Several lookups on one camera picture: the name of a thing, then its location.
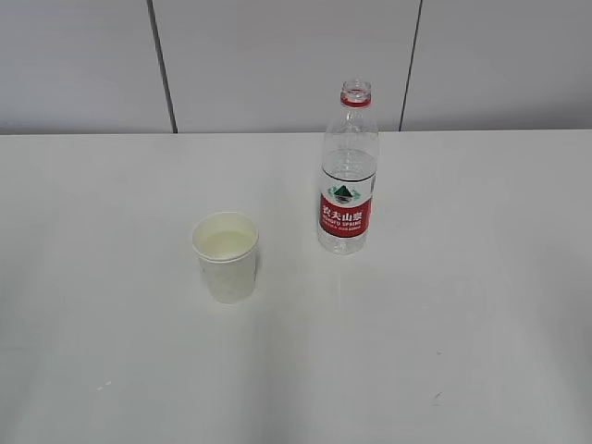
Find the clear water bottle red label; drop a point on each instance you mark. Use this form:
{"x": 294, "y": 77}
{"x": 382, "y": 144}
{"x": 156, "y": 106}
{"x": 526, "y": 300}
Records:
{"x": 348, "y": 172}

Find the white paper cup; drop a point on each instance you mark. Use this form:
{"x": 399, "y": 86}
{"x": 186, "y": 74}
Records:
{"x": 226, "y": 245}

